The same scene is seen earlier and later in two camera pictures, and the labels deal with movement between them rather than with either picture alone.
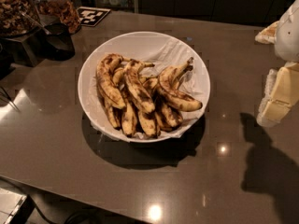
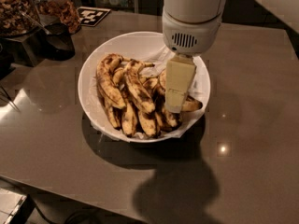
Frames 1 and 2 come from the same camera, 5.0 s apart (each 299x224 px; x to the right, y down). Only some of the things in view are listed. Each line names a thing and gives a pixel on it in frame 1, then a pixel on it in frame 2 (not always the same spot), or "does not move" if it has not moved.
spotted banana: x=137 y=91 does not move
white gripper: x=288 y=35 -> x=191 y=35
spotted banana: x=108 y=109 does not move
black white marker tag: x=91 y=16 does not move
